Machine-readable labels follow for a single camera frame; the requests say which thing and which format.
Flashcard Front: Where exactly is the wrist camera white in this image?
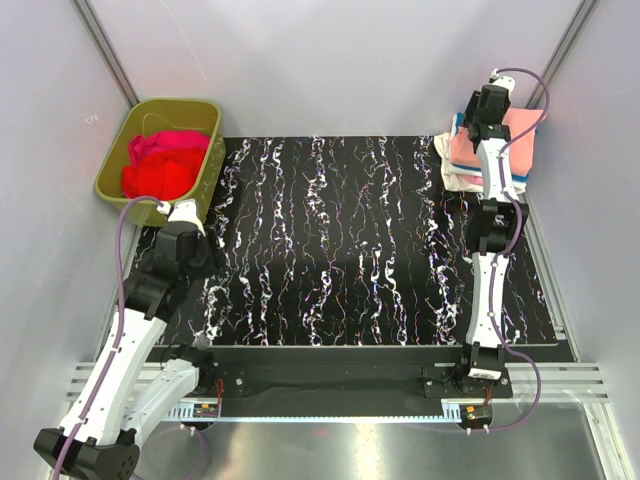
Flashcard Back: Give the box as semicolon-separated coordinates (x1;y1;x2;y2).
157;199;205;235
489;69;516;94

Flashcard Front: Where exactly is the right small controller board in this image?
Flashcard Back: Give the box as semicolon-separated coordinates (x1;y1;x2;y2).
461;403;493;425

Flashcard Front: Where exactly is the salmon pink t shirt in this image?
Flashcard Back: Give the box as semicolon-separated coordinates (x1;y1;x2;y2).
449;107;549;177

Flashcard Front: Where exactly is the white slotted cable duct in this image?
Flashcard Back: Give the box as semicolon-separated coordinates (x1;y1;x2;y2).
166;398;461;423

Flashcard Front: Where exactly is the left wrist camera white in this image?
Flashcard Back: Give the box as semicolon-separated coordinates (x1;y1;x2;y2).
157;199;205;235

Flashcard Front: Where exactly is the aluminium frame rail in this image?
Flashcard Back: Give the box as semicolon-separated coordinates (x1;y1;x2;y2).
64;362;611;406

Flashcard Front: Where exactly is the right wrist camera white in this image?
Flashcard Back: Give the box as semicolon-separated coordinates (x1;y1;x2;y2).
489;69;516;94

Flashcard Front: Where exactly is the corner aluminium post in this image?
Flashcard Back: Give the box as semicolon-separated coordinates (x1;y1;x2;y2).
541;0;601;89
70;0;140;108

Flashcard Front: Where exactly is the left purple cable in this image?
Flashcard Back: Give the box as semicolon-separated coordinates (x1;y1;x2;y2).
49;196;214;480

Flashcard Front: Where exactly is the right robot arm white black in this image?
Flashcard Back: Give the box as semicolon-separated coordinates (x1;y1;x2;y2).
453;77;528;397

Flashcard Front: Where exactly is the white folded t shirt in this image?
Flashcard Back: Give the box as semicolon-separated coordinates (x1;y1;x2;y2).
434;112;536;194

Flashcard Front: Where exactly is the black marbled table mat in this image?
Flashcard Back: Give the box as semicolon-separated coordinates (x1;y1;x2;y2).
112;134;559;347

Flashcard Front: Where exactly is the right corner aluminium post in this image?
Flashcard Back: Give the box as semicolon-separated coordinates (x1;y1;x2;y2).
541;0;601;89

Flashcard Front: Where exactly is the cream folded t shirt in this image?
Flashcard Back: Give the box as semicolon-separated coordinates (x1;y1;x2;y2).
433;133;482;192

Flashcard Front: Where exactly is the red t shirt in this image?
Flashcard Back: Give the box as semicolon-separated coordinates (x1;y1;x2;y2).
121;149;206;201

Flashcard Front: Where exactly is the light pink folded t shirt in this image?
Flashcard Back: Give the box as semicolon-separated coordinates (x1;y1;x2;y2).
458;175;526;195

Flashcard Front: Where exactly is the magenta t shirt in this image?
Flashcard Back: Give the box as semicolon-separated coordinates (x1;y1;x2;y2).
128;130;210;165

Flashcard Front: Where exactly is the small controller board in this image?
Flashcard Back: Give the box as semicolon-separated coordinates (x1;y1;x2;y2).
193;399;221;418
461;403;493;425

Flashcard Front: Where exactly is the left corner aluminium post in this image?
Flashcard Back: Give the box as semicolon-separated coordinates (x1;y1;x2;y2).
70;0;140;108

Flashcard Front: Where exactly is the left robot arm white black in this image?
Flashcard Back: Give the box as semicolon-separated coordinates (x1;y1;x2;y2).
34;220;220;479

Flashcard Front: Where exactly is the left small controller board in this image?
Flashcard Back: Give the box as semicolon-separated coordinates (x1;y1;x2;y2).
193;399;221;418

